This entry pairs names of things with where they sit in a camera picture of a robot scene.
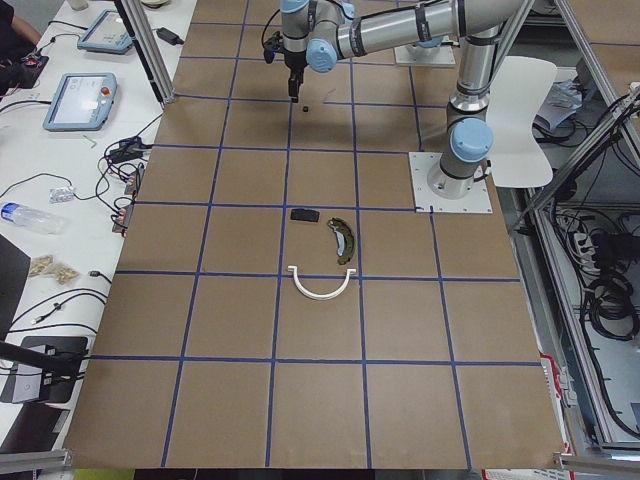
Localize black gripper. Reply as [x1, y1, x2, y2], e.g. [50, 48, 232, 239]
[284, 50, 306, 100]

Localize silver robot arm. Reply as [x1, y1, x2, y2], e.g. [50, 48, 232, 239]
[261, 0, 531, 200]

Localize black brake pad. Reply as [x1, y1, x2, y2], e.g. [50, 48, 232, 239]
[290, 208, 320, 223]

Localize black power adapter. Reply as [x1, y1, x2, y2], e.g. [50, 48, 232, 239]
[155, 27, 184, 45]

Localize olive brake shoe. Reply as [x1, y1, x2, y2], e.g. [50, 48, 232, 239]
[327, 217, 355, 265]

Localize far teach pendant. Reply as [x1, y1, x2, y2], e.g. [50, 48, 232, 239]
[77, 10, 133, 55]

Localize teach pendant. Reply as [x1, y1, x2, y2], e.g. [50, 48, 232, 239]
[43, 72, 118, 132]
[77, 10, 133, 55]

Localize near teach pendant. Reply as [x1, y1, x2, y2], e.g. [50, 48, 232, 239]
[43, 72, 118, 132]

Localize white plastic chair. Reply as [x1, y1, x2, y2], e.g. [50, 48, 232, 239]
[486, 56, 557, 188]

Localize plastic water bottle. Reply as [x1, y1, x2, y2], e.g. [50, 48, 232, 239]
[1, 202, 66, 234]

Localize bag of wooden pieces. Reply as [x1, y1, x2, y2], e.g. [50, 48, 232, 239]
[28, 255, 79, 285]

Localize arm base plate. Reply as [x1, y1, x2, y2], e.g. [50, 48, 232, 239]
[408, 152, 493, 214]
[394, 45, 456, 68]

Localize aluminium frame post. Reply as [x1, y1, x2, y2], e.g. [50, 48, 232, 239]
[114, 0, 175, 105]

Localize white curved plastic bracket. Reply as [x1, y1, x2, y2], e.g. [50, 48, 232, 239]
[287, 265, 358, 302]

